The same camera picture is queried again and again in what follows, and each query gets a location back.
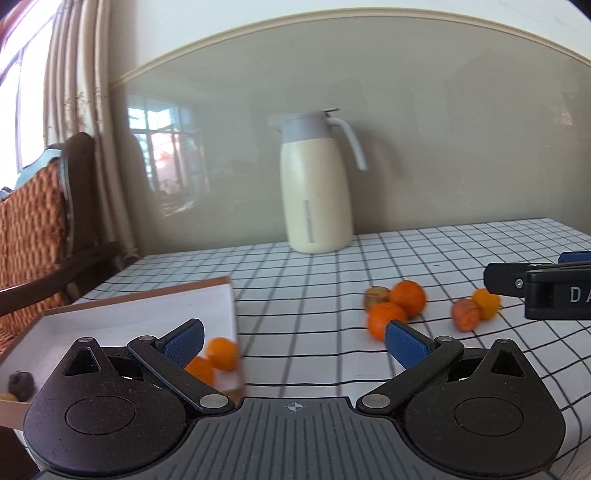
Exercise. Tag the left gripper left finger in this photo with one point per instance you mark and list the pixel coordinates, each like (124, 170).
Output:
(165, 359)

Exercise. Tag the window with red frame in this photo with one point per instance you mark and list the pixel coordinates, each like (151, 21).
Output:
(26, 32)

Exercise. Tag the wooden sofa with orange cushions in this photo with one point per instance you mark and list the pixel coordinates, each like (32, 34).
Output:
(52, 248)

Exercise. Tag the beige curtain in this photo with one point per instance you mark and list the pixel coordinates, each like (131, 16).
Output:
(77, 99)

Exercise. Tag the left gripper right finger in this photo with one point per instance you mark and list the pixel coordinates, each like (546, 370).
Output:
(423, 359)

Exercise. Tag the white cardboard box tray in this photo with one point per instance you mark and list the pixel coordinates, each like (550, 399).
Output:
(113, 322)

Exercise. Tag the orange carrot piece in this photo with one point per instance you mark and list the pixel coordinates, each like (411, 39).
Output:
(466, 315)

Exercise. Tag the checkered white tablecloth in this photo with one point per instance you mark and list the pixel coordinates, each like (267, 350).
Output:
(303, 319)

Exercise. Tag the tangerine in box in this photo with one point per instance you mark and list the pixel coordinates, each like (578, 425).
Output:
(222, 353)
(200, 368)

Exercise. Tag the brown kiwi-like fruit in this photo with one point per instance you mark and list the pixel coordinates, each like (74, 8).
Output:
(375, 295)

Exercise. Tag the small orange tangerine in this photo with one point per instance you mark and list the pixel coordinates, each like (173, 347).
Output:
(488, 303)

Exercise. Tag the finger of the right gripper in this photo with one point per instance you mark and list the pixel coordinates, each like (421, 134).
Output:
(512, 279)
(573, 257)

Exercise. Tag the cream thermos jug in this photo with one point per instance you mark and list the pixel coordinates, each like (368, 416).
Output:
(317, 208)

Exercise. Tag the small yellow fruit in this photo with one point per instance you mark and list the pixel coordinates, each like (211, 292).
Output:
(6, 396)

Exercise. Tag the dark purple fruit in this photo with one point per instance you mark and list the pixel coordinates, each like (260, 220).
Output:
(21, 384)

